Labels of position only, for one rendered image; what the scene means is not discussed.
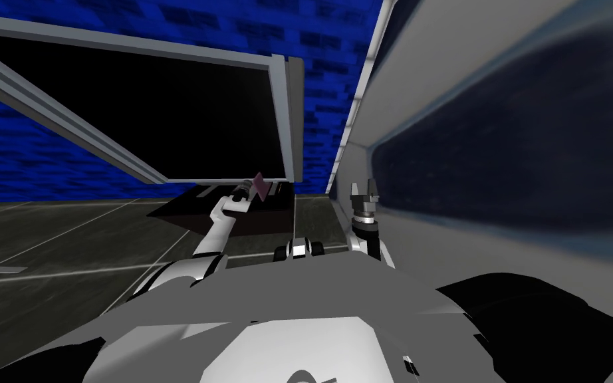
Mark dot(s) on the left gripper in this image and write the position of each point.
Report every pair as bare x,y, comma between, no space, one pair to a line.
242,190

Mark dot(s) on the dark low table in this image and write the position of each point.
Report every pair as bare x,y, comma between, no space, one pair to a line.
266,219

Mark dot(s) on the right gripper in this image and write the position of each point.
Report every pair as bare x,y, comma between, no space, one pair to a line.
364,203

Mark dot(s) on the mauve object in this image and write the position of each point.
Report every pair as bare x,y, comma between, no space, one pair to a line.
259,186

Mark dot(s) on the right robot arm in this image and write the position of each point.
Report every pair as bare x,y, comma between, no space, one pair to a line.
540,324

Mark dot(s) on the grey framed dark window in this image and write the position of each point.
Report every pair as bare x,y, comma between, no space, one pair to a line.
179,111

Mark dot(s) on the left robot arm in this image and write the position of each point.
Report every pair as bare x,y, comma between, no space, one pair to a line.
216,234

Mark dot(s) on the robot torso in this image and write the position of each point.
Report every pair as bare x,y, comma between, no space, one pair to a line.
285,298

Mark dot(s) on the white cabinet with dark panel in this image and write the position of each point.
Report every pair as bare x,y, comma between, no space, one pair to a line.
445,58

